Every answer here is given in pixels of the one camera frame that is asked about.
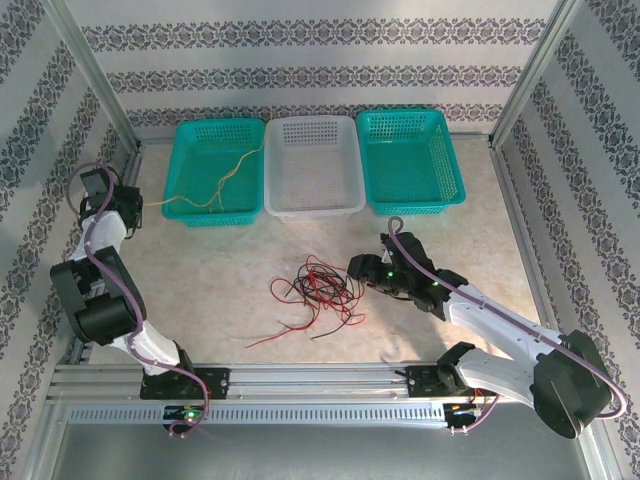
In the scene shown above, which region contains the yellow cable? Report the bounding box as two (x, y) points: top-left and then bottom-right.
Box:
(143, 115), (275, 214)

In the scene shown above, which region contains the red cable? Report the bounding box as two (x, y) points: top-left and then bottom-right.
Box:
(244, 277), (351, 350)
(269, 254), (369, 326)
(279, 257), (369, 326)

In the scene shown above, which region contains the black cable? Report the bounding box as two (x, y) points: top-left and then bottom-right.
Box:
(282, 254), (366, 321)
(292, 257), (361, 341)

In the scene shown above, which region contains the teal plastic basket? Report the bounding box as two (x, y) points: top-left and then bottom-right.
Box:
(355, 108), (468, 217)
(160, 118), (266, 229)

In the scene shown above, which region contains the white plastic basket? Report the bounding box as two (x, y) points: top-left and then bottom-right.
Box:
(263, 114), (368, 225)

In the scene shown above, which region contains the small controller board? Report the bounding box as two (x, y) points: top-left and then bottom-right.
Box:
(162, 404), (209, 421)
(443, 402), (484, 417)

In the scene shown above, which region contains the grey metal front panel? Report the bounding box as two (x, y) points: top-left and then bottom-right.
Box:
(49, 422), (609, 480)

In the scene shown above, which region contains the aluminium side rail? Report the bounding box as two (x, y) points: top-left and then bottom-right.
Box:
(489, 137), (586, 361)
(69, 144), (146, 366)

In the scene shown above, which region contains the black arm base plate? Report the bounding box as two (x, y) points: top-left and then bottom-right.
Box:
(405, 366), (499, 401)
(139, 367), (232, 401)

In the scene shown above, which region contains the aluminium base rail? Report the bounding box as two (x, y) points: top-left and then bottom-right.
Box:
(47, 363), (544, 401)

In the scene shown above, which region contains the slotted grey cable duct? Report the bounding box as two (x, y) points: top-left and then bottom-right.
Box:
(66, 402), (450, 426)

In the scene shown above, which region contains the aluminium frame post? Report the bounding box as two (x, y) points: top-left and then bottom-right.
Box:
(489, 0), (586, 149)
(42, 0), (144, 151)

